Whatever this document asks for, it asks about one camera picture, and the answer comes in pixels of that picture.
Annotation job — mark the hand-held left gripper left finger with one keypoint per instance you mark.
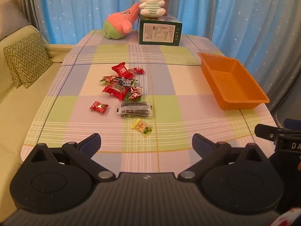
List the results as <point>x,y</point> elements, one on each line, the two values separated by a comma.
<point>90,144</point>

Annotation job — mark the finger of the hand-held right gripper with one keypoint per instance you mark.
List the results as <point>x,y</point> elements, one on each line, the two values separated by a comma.
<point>267,131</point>
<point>292,124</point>

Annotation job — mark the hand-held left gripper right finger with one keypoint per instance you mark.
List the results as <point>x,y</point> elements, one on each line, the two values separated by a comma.
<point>202,144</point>

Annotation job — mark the shiny red foil candy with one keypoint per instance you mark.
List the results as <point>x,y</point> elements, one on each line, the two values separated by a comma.
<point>98,107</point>

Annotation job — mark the yellow green candy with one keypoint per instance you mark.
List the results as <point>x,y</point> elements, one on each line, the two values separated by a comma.
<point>141,127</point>

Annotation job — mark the clear packet dark sticks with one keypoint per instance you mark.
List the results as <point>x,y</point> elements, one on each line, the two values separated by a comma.
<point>135,110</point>

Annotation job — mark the orange plastic tray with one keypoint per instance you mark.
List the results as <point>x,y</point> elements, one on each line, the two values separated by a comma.
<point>231,84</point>

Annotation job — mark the large red snack packet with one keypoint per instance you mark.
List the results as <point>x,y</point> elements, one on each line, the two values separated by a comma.
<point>115,90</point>

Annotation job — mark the brown red candy packet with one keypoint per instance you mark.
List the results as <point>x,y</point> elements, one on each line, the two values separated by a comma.
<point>134,93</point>

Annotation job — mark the green red candy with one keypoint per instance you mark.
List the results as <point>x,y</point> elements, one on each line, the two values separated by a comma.
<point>107,78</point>

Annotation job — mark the dark packet green ends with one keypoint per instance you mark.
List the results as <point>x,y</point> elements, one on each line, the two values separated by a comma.
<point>126,81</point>

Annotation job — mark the red packet white label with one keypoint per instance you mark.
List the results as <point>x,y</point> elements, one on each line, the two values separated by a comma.
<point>122,70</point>

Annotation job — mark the small red candy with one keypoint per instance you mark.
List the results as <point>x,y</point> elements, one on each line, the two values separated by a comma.
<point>139,70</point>

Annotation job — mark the grey lace-trimmed cloth cover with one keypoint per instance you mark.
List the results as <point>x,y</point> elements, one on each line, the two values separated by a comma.
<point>281,116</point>

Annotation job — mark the checked pastel tablecloth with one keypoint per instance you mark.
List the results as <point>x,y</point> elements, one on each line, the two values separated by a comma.
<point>178,113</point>

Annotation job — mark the red white printed clothing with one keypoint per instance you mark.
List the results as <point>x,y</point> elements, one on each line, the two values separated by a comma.
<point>288,219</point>

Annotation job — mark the light green sofa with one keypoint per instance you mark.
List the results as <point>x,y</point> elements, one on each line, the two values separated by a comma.
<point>14,113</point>

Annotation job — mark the green zigzag cushion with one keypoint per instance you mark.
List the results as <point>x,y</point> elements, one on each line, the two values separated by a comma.
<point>16,78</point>
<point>28,56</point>

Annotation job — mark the grey star curtain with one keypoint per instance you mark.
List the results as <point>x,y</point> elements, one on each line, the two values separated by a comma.
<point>258,23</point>
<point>30,2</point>

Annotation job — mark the green cardboard box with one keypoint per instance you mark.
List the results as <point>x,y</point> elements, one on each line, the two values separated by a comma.
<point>160,31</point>

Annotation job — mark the pink green plush toy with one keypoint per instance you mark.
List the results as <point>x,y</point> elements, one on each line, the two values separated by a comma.
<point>117,24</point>

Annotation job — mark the blue star curtain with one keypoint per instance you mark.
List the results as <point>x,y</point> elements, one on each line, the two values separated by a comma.
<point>94,4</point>

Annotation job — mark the grey cushion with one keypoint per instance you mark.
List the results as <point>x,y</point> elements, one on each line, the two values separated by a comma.
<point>11,18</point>

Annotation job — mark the white rabbit plush toy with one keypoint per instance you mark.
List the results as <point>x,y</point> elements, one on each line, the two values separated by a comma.
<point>150,2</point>

